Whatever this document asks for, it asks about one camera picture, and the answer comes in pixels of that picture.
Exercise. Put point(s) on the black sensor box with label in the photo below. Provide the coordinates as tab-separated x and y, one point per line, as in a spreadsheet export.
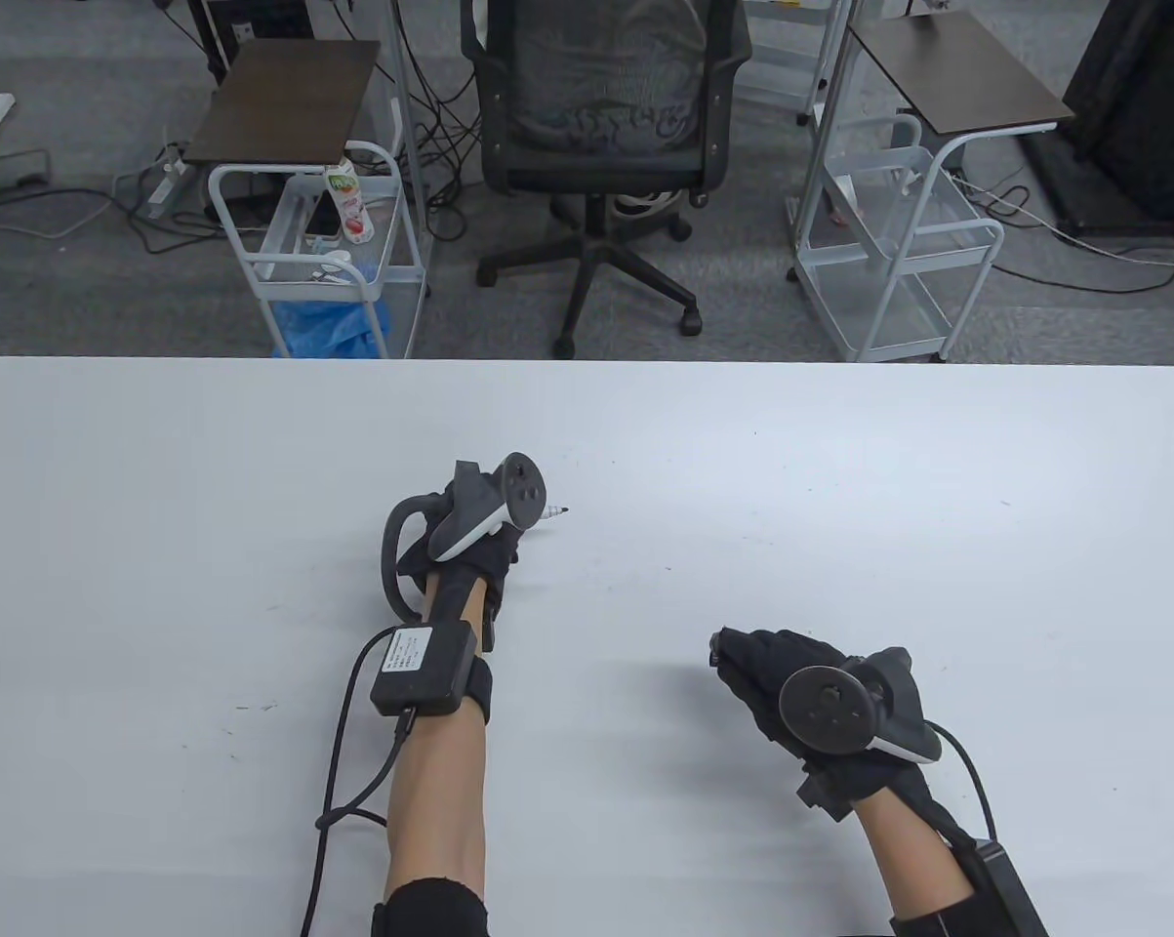
421	669

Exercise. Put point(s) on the black phone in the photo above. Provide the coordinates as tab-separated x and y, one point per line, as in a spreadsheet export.
321	220

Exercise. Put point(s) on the grey controller on hand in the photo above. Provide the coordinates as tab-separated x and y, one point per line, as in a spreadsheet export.
830	708
489	503

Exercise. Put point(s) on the person's left forearm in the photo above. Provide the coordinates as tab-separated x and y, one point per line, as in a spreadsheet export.
440	800

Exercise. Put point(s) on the grey metal foot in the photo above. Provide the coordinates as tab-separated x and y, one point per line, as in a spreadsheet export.
6	172

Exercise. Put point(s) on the white power strip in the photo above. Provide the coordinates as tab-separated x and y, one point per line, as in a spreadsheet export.
170	185

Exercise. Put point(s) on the person's left hand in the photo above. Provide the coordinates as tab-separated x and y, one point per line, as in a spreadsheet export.
479	561

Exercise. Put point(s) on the grey controller on right hand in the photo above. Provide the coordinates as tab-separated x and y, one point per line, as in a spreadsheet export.
830	708

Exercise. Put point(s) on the blue plastic bag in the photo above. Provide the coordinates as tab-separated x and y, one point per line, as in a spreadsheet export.
323	327

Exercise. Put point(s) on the black cabinet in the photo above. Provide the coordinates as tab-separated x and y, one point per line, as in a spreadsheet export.
1153	98

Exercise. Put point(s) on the grey controller on left hand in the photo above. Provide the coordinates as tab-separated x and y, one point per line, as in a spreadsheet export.
489	503

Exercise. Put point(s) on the plain black sensor box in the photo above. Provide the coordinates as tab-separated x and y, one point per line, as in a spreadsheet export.
1006	888

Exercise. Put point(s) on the white cart with brown top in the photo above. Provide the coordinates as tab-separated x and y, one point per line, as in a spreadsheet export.
284	98
957	68

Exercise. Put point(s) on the black mesh office chair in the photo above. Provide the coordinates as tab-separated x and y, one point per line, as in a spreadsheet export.
596	183

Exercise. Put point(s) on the white marker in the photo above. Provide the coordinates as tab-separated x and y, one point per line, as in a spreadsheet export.
553	512

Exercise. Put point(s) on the person's right forearm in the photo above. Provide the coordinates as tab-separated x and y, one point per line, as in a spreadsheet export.
913	859

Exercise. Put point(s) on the person's right hand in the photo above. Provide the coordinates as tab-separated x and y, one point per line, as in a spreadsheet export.
757	673

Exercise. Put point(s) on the black computer tower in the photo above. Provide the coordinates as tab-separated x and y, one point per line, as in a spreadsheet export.
255	20

